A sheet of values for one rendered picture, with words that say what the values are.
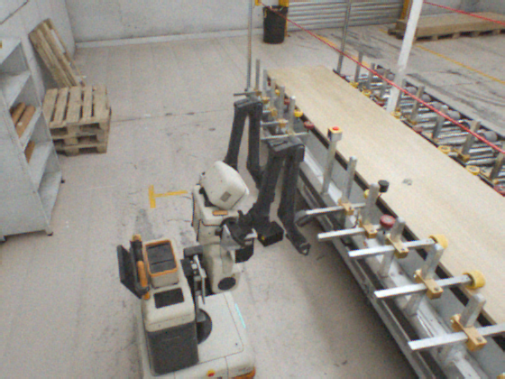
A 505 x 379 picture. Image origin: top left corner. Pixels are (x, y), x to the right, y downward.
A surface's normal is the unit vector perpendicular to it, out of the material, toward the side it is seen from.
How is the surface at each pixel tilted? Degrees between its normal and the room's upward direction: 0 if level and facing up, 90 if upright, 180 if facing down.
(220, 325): 0
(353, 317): 0
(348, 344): 0
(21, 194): 90
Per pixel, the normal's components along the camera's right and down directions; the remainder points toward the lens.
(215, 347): -0.04, -0.82
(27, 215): 0.18, 0.55
